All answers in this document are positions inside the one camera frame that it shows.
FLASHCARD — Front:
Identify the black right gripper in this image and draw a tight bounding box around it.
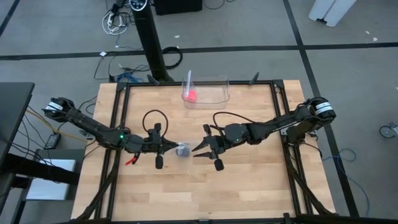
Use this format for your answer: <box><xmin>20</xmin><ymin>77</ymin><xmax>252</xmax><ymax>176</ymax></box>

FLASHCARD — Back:
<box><xmin>191</xmin><ymin>124</ymin><xmax>227</xmax><ymax>172</ymax></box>

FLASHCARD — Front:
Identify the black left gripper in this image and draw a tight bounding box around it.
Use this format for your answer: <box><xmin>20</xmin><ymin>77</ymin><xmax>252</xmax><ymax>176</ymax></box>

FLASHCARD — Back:
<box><xmin>141</xmin><ymin>123</ymin><xmax>182</xmax><ymax>170</ymax></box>

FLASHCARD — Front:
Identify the blue bandage roll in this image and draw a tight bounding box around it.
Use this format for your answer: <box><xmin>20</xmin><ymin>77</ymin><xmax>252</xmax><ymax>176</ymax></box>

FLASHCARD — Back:
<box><xmin>175</xmin><ymin>142</ymin><xmax>192</xmax><ymax>159</ymax></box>

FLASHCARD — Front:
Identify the pink bandage roll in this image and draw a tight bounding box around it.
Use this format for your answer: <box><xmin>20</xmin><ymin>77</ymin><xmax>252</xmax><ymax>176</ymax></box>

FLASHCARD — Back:
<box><xmin>185</xmin><ymin>89</ymin><xmax>198</xmax><ymax>103</ymax></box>

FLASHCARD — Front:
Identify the clear plastic bin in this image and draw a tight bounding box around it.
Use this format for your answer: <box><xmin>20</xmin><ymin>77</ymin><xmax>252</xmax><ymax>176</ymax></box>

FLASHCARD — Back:
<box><xmin>181</xmin><ymin>70</ymin><xmax>231</xmax><ymax>110</ymax></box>

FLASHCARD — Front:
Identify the black power brick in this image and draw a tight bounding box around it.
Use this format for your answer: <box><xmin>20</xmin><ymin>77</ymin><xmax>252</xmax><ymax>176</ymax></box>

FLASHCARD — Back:
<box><xmin>44</xmin><ymin>133</ymin><xmax>62</xmax><ymax>150</ymax></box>

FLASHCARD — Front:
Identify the grey side cabinet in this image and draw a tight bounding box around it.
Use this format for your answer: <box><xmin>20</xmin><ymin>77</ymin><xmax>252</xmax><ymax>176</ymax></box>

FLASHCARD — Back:
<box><xmin>24</xmin><ymin>148</ymin><xmax>85</xmax><ymax>202</ymax></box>

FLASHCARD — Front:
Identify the black box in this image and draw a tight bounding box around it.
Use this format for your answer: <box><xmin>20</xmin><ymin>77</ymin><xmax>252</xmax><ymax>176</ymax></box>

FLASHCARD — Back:
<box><xmin>154</xmin><ymin>0</ymin><xmax>203</xmax><ymax>16</ymax></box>

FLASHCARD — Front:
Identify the white power strip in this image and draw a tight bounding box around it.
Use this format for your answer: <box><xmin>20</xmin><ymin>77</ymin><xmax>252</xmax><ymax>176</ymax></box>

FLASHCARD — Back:
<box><xmin>101</xmin><ymin>2</ymin><xmax>130</xmax><ymax>36</ymax></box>

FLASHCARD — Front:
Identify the black desk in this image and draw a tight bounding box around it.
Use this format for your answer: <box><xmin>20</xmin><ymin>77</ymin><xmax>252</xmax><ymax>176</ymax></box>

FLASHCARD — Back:
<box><xmin>0</xmin><ymin>82</ymin><xmax>81</xmax><ymax>224</ymax></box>

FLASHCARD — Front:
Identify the chair caster wheel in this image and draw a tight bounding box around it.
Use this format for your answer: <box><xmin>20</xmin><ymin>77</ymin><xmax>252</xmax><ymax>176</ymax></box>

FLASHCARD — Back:
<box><xmin>379</xmin><ymin>122</ymin><xmax>398</xmax><ymax>139</ymax></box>

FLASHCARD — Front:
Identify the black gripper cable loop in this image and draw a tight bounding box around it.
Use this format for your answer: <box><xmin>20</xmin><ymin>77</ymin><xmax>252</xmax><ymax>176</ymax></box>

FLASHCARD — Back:
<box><xmin>142</xmin><ymin>109</ymin><xmax>169</xmax><ymax>138</ymax></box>
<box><xmin>212</xmin><ymin>111</ymin><xmax>274</xmax><ymax>128</ymax></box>

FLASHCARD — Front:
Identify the black aluminium table frame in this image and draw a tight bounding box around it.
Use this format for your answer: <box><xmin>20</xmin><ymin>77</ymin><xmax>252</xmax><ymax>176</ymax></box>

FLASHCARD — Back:
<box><xmin>55</xmin><ymin>72</ymin><xmax>398</xmax><ymax>224</ymax></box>

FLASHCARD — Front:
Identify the blue floor cable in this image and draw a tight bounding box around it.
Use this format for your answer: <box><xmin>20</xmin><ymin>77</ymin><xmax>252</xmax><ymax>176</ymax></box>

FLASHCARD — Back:
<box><xmin>322</xmin><ymin>148</ymin><xmax>371</xmax><ymax>217</ymax></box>
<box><xmin>116</xmin><ymin>72</ymin><xmax>144</xmax><ymax>83</ymax></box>

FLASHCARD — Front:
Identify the black coiled cable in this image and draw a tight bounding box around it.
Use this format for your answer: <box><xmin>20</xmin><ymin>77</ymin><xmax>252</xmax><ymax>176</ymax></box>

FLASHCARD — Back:
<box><xmin>161</xmin><ymin>46</ymin><xmax>184</xmax><ymax>70</ymax></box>

